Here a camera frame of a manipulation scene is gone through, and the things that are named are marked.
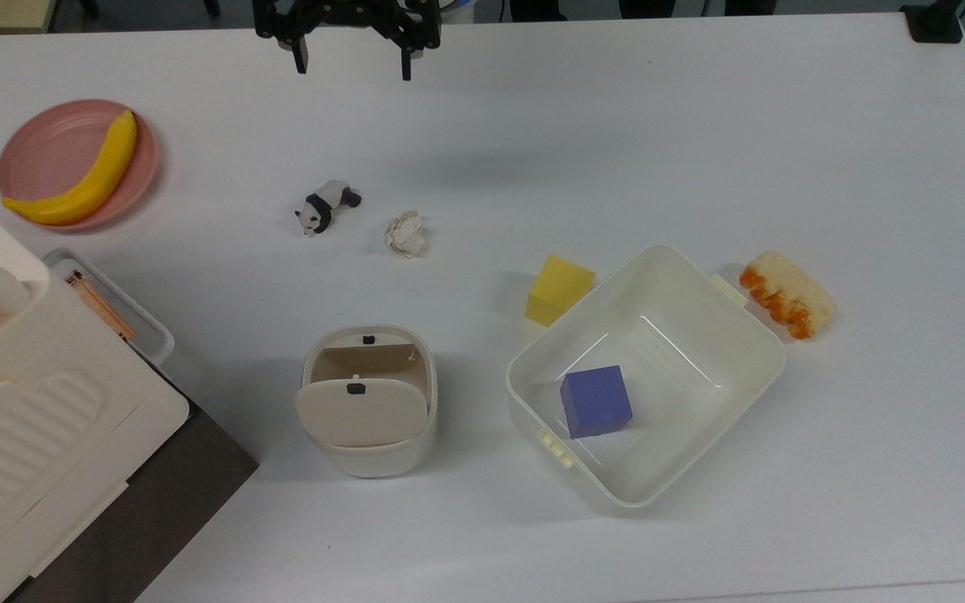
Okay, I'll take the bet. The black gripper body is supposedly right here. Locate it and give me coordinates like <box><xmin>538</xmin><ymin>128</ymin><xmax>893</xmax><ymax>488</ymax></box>
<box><xmin>252</xmin><ymin>0</ymin><xmax>442</xmax><ymax>58</ymax></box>

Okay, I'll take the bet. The beige desktop trash can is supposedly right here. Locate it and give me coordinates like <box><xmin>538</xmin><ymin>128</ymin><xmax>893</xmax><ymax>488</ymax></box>
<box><xmin>294</xmin><ymin>324</ymin><xmax>439</xmax><ymax>479</ymax></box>

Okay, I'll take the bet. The black white panda figurine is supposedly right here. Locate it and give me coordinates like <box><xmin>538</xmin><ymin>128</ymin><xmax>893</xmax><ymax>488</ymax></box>
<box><xmin>295</xmin><ymin>180</ymin><xmax>363</xmax><ymax>238</ymax></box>

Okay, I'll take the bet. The crumpled white paper ball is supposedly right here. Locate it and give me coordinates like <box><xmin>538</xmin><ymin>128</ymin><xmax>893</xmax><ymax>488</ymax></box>
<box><xmin>384</xmin><ymin>210</ymin><xmax>429</xmax><ymax>259</ymax></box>

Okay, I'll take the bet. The yellow toy banana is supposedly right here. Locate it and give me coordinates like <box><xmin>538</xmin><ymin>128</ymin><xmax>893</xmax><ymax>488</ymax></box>
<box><xmin>2</xmin><ymin>110</ymin><xmax>138</xmax><ymax>226</ymax></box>

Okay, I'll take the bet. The pink round plate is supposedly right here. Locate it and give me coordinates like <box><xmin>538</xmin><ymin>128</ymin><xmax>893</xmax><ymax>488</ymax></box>
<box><xmin>0</xmin><ymin>99</ymin><xmax>159</xmax><ymax>232</ymax></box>

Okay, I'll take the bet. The yellow foam cube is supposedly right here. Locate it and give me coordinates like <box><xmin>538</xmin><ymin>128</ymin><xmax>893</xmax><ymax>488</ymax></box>
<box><xmin>524</xmin><ymin>255</ymin><xmax>597</xmax><ymax>327</ymax></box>

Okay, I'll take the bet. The clear tray with copper sticks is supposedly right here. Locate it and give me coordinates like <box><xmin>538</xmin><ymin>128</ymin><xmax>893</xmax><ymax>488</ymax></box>
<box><xmin>43</xmin><ymin>248</ymin><xmax>175</xmax><ymax>367</ymax></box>

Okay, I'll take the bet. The blue purple cube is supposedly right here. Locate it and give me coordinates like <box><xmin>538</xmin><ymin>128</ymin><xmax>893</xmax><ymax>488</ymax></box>
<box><xmin>560</xmin><ymin>364</ymin><xmax>635</xmax><ymax>441</ymax></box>

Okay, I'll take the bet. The white square plastic bin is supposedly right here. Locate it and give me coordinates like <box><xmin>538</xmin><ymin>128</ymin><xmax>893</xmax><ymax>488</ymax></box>
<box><xmin>505</xmin><ymin>245</ymin><xmax>787</xmax><ymax>518</ymax></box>

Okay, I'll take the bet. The orange white bread toy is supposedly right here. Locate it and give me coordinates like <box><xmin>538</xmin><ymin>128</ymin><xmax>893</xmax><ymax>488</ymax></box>
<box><xmin>739</xmin><ymin>250</ymin><xmax>836</xmax><ymax>341</ymax></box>

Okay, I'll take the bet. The dark grey mat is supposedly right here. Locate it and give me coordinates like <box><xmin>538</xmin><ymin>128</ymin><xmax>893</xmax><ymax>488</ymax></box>
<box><xmin>7</xmin><ymin>408</ymin><xmax>261</xmax><ymax>603</ymax></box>

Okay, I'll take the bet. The black table clamp mount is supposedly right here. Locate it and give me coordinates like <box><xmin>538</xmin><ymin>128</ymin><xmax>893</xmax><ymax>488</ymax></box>
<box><xmin>900</xmin><ymin>0</ymin><xmax>965</xmax><ymax>44</ymax></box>

